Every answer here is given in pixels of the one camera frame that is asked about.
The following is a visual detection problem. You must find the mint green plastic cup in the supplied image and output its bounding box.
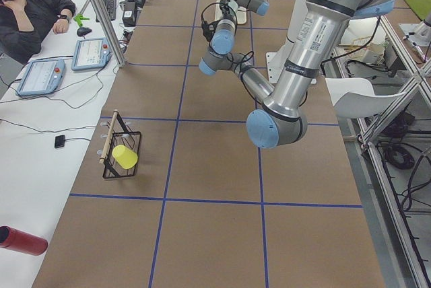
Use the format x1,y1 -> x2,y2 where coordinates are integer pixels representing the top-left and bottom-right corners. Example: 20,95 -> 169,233
224,0 -> 238,16

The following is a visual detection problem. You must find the cream rectangular tray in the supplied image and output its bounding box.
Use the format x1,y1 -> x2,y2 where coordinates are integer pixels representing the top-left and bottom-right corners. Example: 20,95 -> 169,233
214,0 -> 247,26

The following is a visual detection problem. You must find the yellow plastic cup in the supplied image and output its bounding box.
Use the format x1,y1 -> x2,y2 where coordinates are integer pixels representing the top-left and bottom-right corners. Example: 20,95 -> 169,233
112,145 -> 138,170

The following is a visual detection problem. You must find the black power adapter box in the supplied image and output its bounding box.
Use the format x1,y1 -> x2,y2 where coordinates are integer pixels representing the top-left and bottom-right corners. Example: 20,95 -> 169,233
122,2 -> 137,27

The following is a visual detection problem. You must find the black keyboard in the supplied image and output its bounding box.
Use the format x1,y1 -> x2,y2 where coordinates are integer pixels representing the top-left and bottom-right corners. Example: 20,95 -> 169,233
102,0 -> 117,21

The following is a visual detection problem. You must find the far blue teach pendant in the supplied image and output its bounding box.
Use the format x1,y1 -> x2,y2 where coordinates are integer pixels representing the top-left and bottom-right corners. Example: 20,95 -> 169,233
71,38 -> 112,71

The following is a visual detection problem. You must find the blue teach pendant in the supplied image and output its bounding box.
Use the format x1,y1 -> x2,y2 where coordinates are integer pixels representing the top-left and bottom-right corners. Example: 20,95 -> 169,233
71,38 -> 112,71
15,59 -> 65,97

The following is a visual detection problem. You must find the black computer mouse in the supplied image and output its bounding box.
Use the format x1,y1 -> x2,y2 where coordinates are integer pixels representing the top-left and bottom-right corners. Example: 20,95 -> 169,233
77,27 -> 92,37

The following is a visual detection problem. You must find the white plastic chair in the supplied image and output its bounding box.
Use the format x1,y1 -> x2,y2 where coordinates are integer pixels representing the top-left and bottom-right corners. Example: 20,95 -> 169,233
325,77 -> 407,118

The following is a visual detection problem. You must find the brown paper table mat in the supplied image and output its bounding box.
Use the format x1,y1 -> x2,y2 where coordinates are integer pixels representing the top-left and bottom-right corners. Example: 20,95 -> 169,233
34,0 -> 385,287

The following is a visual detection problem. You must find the near blue teach pendant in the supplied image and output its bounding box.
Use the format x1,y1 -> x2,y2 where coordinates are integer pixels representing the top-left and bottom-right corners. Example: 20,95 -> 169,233
15,59 -> 65,97

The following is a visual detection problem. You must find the seated person in black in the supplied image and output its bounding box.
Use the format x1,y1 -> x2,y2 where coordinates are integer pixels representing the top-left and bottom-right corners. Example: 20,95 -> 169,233
1,0 -> 76,64

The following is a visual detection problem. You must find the small black puck device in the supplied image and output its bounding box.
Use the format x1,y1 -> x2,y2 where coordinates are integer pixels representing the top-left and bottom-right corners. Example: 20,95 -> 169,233
54,135 -> 66,149

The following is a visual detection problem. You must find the red bottle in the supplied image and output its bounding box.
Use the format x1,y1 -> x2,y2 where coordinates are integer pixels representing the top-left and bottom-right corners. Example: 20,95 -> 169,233
1,225 -> 48,256

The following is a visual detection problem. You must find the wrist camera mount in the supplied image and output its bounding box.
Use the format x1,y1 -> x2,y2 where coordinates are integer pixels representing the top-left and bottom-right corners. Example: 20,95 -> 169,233
201,20 -> 219,42

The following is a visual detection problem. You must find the aluminium frame post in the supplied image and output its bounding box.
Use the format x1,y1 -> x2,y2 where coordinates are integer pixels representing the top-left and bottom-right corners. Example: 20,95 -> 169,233
90,0 -> 126,68

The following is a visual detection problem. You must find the black wire cup rack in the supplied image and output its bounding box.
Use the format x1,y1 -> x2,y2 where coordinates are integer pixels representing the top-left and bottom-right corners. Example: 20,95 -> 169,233
100,122 -> 142,180

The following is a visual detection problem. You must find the wooden dowel rack handle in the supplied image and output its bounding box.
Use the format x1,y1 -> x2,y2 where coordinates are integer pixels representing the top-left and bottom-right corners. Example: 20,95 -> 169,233
99,109 -> 119,164

